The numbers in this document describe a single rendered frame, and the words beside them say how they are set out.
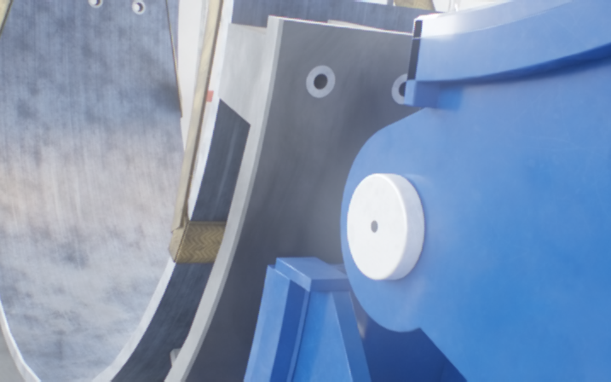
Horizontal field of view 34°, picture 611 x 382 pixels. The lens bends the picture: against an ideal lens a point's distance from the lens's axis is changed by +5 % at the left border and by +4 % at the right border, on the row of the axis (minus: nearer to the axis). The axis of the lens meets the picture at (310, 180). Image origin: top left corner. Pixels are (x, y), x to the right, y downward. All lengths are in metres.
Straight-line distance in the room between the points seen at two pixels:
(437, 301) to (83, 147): 2.40
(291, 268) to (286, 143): 0.19
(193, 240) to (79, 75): 1.90
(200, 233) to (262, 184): 0.25
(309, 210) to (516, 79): 0.55
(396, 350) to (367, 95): 0.42
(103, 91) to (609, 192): 2.72
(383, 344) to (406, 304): 0.39
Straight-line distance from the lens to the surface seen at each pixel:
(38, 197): 3.29
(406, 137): 1.21
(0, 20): 3.31
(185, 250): 1.69
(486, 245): 1.09
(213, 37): 1.75
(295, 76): 1.42
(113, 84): 3.55
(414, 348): 1.64
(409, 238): 1.16
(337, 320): 1.35
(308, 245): 1.55
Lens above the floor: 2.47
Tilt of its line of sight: 10 degrees down
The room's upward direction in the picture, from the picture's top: 8 degrees clockwise
